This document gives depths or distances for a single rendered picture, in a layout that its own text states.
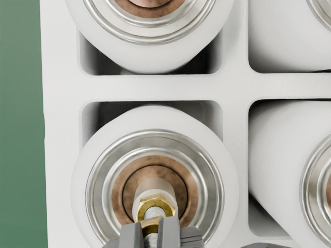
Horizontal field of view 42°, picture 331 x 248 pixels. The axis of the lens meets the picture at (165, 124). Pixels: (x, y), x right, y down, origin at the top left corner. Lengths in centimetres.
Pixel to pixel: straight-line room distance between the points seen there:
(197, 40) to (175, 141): 6
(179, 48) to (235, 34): 8
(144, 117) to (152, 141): 1
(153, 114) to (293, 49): 10
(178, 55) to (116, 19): 4
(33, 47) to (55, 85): 20
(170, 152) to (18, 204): 32
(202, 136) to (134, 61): 6
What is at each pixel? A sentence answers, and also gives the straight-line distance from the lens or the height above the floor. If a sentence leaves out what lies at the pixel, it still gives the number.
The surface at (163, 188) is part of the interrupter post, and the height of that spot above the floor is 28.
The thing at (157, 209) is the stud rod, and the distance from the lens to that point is 20.
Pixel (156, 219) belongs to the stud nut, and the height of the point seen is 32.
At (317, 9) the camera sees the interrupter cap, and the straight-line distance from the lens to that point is 25.
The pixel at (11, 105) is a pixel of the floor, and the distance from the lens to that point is 51.
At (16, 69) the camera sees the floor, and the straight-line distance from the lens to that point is 51.
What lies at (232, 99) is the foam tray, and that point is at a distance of 31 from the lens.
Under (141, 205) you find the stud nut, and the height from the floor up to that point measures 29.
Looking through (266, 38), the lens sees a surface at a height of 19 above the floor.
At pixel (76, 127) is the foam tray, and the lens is 31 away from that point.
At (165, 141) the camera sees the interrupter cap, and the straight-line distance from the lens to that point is 23.
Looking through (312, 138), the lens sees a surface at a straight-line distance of 25.
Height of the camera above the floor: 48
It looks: 86 degrees down
